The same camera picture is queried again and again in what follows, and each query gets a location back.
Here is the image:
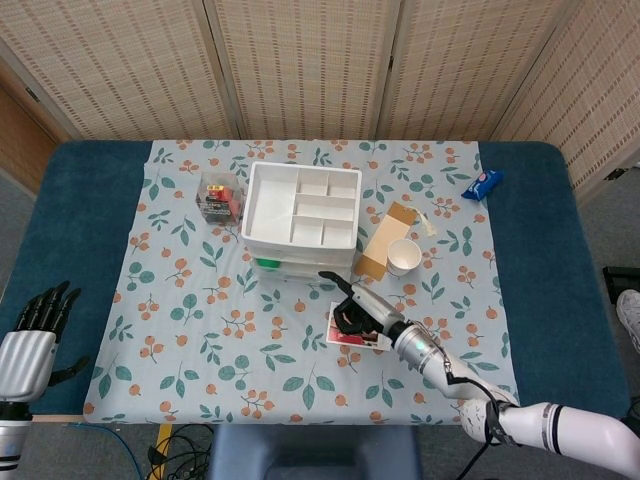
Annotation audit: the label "blue floor cable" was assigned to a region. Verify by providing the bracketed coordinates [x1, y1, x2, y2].
[66, 422, 140, 480]

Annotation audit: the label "leaf and fruit print tablecloth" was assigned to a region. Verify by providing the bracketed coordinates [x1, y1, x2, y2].
[82, 138, 521, 427]

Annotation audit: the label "black and silver right hand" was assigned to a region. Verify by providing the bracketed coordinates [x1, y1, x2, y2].
[318, 270, 407, 347]

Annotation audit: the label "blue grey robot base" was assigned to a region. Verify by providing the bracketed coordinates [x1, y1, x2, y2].
[206, 423, 422, 480]

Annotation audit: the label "flat tan cardboard box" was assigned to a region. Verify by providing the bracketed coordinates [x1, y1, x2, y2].
[353, 200, 419, 282]

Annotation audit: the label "white sneaker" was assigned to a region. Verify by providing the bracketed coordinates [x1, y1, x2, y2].
[615, 289, 640, 352]

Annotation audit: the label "beige tape piece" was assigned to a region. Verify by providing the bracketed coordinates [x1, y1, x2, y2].
[412, 209, 442, 237]

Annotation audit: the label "clear plastic box with toys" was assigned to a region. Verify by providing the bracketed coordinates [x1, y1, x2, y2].
[198, 171, 245, 228]

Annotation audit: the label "black floor cables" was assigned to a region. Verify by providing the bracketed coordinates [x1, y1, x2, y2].
[146, 424, 217, 480]

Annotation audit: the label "palace photo postcard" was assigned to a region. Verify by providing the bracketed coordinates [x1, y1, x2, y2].
[325, 301, 392, 354]

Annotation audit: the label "white paper cup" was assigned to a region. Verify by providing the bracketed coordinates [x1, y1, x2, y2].
[386, 238, 422, 280]

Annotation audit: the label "black and silver left hand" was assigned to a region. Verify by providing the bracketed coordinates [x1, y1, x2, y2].
[0, 280, 89, 404]

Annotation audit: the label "blue snack packet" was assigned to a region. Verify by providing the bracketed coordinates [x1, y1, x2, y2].
[459, 169, 506, 203]

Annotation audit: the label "white drawer organizer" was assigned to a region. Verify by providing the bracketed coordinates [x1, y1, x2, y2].
[240, 160, 363, 290]

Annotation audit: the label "teal table cover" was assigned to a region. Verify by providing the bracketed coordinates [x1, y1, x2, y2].
[0, 139, 633, 427]

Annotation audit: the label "wooden door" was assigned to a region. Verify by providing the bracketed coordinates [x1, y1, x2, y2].
[0, 64, 70, 197]

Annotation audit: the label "black plastic tray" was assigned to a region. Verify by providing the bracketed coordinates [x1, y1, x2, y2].
[602, 265, 640, 302]

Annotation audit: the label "woven folding screen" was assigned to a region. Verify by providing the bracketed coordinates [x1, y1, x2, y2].
[0, 0, 640, 194]

